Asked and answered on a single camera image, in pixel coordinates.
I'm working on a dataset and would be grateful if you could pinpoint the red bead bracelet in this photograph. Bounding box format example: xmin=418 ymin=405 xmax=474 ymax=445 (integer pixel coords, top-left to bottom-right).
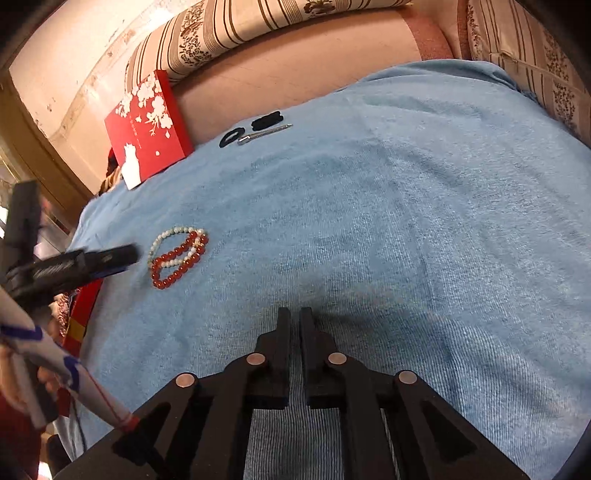
xmin=151 ymin=229 xmax=209 ymax=291

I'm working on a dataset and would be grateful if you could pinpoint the wooden door frame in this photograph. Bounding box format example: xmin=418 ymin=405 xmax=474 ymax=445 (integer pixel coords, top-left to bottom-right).
xmin=0 ymin=76 xmax=95 ymax=232

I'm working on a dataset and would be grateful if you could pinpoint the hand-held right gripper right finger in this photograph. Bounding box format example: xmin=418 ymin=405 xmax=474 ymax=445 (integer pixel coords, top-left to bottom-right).
xmin=300 ymin=307 xmax=532 ymax=480

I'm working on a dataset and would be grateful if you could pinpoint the striped floral pillow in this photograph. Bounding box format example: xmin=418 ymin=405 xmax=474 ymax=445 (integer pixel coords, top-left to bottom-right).
xmin=124 ymin=0 xmax=411 ymax=93

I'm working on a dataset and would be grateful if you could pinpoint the red floral box lid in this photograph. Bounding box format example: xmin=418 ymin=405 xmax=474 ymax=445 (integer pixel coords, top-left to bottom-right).
xmin=104 ymin=69 xmax=195 ymax=191

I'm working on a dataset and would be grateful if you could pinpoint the silver metal pen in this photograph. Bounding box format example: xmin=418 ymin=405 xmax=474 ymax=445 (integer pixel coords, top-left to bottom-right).
xmin=237 ymin=123 xmax=294 ymax=147

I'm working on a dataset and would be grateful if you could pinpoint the pale jade bead bracelet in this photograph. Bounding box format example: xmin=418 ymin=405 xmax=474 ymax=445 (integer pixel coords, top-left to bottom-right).
xmin=147 ymin=225 xmax=207 ymax=268

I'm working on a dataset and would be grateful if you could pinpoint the white wrapped cable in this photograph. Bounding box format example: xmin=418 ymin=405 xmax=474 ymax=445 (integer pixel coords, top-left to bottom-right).
xmin=0 ymin=295 xmax=140 ymax=431

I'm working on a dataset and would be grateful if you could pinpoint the red gift box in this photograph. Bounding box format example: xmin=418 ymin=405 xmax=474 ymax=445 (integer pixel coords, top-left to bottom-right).
xmin=58 ymin=277 xmax=105 ymax=361

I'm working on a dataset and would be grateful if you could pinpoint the small black scrunchie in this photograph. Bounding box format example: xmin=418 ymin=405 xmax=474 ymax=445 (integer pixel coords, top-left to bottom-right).
xmin=252 ymin=111 xmax=284 ymax=131

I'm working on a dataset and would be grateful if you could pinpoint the blue blanket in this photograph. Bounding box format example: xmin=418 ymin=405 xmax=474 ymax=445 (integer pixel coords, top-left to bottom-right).
xmin=55 ymin=60 xmax=591 ymax=480

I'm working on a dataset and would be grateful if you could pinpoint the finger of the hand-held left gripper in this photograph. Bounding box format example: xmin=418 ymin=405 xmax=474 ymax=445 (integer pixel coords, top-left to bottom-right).
xmin=69 ymin=244 xmax=140 ymax=283

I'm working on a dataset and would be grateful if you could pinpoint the thin black hair tie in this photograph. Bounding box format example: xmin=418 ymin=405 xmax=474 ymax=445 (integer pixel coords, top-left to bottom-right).
xmin=219 ymin=127 xmax=247 ymax=148

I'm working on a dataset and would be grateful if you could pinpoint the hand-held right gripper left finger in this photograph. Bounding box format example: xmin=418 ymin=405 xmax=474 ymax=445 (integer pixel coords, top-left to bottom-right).
xmin=55 ymin=307 xmax=293 ymax=480

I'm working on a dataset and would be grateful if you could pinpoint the pink sofa seat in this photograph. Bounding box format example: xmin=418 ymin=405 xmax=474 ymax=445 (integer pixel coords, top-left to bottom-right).
xmin=175 ymin=7 xmax=451 ymax=144

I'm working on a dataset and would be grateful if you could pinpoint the person's left hand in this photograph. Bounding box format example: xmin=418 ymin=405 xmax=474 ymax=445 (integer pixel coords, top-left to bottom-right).
xmin=0 ymin=344 xmax=62 ymax=411

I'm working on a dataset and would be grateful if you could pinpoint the striped floral cushion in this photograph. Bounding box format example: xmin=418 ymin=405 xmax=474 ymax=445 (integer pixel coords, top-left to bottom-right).
xmin=466 ymin=0 xmax=591 ymax=148

